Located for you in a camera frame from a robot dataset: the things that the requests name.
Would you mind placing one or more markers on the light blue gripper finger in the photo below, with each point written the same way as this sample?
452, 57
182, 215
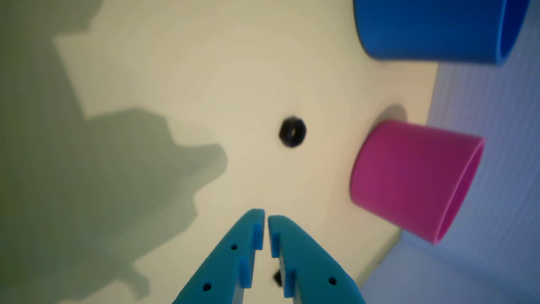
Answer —
223, 266
312, 270

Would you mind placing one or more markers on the black bolt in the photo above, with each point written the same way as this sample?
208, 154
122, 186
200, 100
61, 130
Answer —
277, 278

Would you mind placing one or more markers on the white corrugated box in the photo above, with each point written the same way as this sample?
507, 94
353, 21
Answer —
498, 169

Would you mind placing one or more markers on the pink round cup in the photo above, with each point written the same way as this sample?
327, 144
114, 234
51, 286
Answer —
405, 177

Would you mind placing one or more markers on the black hex nut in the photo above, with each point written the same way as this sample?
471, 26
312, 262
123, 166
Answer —
287, 133

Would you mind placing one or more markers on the yellow paper mat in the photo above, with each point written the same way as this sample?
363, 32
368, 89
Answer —
211, 84

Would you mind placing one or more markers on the blue round cup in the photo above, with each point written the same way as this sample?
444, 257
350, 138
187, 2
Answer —
430, 29

